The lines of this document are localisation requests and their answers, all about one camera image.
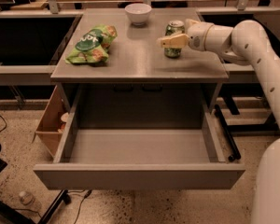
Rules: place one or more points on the green chip bag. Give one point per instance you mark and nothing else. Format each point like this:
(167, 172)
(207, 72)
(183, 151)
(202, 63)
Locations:
(93, 47)

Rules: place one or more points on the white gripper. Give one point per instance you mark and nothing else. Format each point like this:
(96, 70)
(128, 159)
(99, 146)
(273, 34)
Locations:
(198, 34)

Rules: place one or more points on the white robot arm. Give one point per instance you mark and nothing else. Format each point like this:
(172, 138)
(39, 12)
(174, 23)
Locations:
(247, 43)

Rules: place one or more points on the wooden side box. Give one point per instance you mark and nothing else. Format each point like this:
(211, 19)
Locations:
(50, 126)

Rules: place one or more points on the open grey top drawer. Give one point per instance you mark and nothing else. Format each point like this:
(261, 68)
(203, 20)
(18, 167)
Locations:
(140, 159)

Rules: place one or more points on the white bowl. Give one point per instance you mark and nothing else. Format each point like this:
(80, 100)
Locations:
(138, 13)

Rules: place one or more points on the grey cabinet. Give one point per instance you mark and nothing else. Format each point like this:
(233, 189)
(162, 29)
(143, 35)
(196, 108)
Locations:
(134, 56)

